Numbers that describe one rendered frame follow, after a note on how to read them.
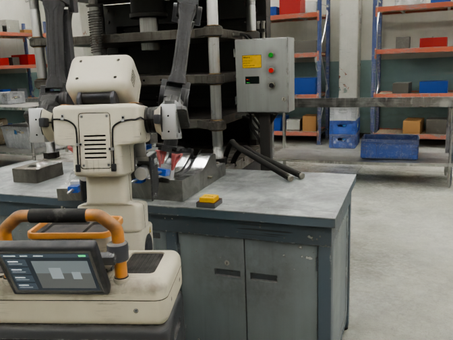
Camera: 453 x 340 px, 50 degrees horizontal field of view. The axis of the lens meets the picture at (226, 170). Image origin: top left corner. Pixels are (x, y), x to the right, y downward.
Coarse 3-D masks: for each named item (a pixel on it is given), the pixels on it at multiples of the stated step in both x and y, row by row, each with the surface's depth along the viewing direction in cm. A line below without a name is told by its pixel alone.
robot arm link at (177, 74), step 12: (180, 0) 175; (192, 0) 176; (180, 12) 175; (192, 12) 175; (180, 24) 174; (180, 36) 173; (180, 48) 172; (180, 60) 171; (180, 72) 170; (168, 84) 172; (180, 84) 173
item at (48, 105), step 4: (44, 100) 167; (48, 100) 167; (52, 100) 167; (40, 104) 167; (44, 104) 165; (48, 104) 164; (52, 104) 166; (56, 104) 168; (44, 108) 163; (48, 108) 163; (52, 108) 164; (24, 112) 163; (52, 112) 161; (24, 116) 163; (28, 116) 162; (28, 120) 164; (28, 124) 165
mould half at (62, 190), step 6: (72, 174) 223; (60, 186) 211; (66, 186) 210; (60, 192) 208; (66, 192) 207; (78, 192) 207; (60, 198) 208; (66, 198) 208; (72, 198) 208; (78, 198) 208
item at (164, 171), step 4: (164, 164) 202; (160, 168) 198; (164, 168) 200; (168, 168) 200; (160, 172) 196; (164, 172) 196; (168, 172) 198; (172, 172) 201; (160, 176) 202; (164, 176) 197; (168, 176) 200; (172, 176) 202
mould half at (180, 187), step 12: (204, 156) 226; (180, 168) 222; (192, 168) 220; (204, 168) 220; (216, 168) 234; (180, 180) 198; (192, 180) 208; (204, 180) 220; (132, 192) 208; (144, 192) 206; (168, 192) 202; (180, 192) 200; (192, 192) 208
